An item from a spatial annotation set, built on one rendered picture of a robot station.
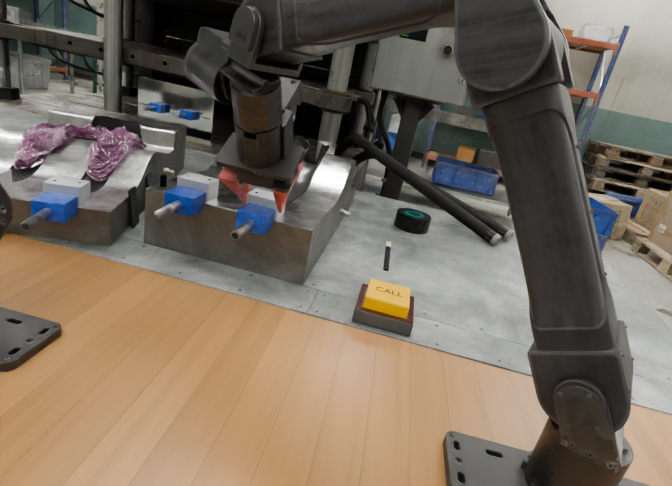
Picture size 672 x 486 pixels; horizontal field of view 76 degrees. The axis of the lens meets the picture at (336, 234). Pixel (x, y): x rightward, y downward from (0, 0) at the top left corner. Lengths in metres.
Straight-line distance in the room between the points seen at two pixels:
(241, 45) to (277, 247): 0.29
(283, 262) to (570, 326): 0.41
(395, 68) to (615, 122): 6.38
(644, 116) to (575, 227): 7.41
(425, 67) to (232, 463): 1.24
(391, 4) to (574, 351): 0.31
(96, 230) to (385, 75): 1.00
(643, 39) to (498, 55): 7.38
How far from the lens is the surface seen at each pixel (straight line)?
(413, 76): 1.44
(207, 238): 0.68
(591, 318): 0.37
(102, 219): 0.72
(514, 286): 0.87
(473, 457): 0.46
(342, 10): 0.44
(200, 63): 0.56
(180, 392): 0.46
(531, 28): 0.34
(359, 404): 0.47
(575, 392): 0.37
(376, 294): 0.59
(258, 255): 0.65
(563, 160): 0.35
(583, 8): 7.55
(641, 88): 7.72
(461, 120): 4.14
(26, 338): 0.53
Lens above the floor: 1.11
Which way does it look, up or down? 21 degrees down
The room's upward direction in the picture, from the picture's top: 12 degrees clockwise
